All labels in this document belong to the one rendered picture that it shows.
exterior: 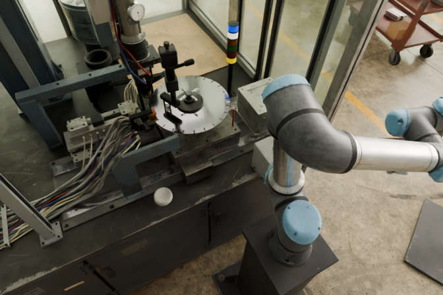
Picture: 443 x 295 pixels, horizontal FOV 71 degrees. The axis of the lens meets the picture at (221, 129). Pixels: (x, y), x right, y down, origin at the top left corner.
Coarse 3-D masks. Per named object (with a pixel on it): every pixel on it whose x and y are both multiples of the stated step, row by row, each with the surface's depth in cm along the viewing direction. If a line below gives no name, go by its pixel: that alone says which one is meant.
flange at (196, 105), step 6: (180, 96) 127; (198, 96) 127; (180, 102) 125; (186, 102) 123; (192, 102) 124; (198, 102) 125; (180, 108) 123; (186, 108) 123; (192, 108) 123; (198, 108) 123
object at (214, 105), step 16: (192, 80) 135; (208, 80) 135; (208, 96) 129; (224, 96) 129; (160, 112) 122; (176, 112) 123; (192, 112) 123; (208, 112) 123; (176, 128) 117; (192, 128) 117; (208, 128) 118
